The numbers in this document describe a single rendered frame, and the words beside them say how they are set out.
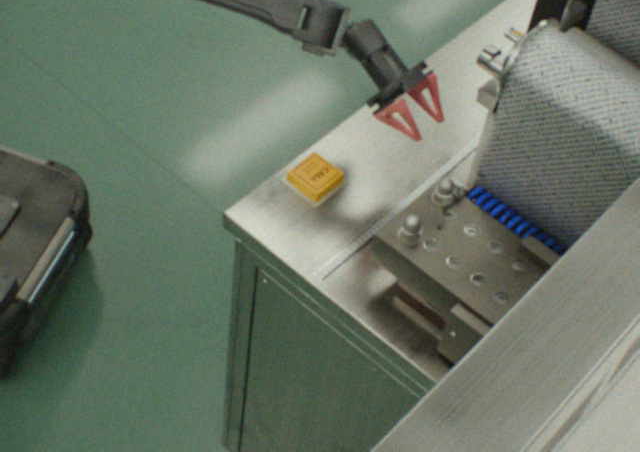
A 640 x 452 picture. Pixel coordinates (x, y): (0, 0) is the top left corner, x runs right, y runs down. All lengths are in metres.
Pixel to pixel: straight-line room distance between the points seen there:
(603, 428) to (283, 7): 0.93
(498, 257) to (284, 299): 0.39
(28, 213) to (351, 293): 1.13
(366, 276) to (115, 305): 1.15
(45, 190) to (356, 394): 1.12
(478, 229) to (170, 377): 1.18
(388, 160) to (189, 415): 0.96
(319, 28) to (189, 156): 1.41
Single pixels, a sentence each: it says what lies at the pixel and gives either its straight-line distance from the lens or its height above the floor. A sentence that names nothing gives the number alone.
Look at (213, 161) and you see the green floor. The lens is 3.13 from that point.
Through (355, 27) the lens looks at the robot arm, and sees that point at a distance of 1.79.
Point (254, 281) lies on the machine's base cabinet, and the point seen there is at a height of 0.78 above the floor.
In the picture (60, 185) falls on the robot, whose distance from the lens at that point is 2.77.
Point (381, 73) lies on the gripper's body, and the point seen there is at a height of 1.13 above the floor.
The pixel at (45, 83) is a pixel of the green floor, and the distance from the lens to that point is 3.35.
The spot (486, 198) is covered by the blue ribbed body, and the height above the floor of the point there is 1.04.
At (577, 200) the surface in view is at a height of 1.13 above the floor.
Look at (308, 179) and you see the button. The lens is 1.89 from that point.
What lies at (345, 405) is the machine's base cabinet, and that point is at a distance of 1.98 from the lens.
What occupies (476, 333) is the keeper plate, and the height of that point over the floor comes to 1.01.
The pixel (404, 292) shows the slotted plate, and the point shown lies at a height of 0.93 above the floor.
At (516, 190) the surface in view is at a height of 1.07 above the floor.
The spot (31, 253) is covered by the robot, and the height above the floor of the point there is 0.24.
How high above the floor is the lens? 2.36
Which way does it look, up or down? 51 degrees down
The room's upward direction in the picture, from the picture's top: 10 degrees clockwise
